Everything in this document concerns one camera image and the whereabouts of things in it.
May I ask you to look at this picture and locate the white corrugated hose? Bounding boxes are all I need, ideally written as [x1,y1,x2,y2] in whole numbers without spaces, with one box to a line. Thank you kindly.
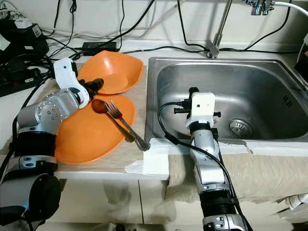
[277,192,308,218]

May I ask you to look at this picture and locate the copper coloured metal spoon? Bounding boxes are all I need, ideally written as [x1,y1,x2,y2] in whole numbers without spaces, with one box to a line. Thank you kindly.
[91,99,136,143]

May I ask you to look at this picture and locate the stainless steel sink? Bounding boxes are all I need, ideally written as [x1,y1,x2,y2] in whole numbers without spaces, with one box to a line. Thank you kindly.
[147,56,308,145]

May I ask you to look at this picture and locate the beige woven counter mat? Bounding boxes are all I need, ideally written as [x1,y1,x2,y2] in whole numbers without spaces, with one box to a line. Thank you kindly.
[12,65,152,167]

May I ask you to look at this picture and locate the beige hanging towel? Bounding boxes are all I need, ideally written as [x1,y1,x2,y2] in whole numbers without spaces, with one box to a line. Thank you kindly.
[166,154,308,203]

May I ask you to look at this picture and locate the steel sink faucet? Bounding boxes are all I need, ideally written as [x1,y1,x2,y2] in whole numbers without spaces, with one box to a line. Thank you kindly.
[206,0,234,59]

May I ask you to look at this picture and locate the black power strip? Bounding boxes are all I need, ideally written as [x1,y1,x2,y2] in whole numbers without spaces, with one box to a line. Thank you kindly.
[0,67,44,96]

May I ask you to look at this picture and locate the smooth white water hose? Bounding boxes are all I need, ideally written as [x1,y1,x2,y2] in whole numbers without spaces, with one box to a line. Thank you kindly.
[274,0,308,13]

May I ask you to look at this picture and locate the chrome wall tap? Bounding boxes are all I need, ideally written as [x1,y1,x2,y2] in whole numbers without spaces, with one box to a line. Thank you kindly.
[243,0,277,16]

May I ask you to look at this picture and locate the black charger with white labels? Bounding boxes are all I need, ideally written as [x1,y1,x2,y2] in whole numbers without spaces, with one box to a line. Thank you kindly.
[0,17,50,58]

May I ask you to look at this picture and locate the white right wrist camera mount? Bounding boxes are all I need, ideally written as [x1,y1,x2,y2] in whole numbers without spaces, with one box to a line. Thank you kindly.
[190,92,217,127]

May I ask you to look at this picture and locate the orange plastic plate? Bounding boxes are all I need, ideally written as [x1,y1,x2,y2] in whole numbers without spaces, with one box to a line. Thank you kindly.
[55,94,136,164]

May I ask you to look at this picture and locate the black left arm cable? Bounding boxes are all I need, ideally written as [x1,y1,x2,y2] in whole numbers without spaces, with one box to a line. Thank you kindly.
[10,77,58,203]

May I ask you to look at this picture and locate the flat black power adapter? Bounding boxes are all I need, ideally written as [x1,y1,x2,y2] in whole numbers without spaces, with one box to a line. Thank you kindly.
[82,41,117,55]

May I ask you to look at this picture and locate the black appliance with warning label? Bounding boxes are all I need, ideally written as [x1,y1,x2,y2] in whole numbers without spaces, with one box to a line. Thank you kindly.
[299,31,308,82]

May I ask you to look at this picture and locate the orange plastic bowl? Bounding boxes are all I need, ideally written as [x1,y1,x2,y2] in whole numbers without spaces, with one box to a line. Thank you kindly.
[77,50,145,95]

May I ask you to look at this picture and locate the steel fork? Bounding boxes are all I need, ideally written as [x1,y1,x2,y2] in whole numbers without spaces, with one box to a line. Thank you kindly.
[105,100,151,152]

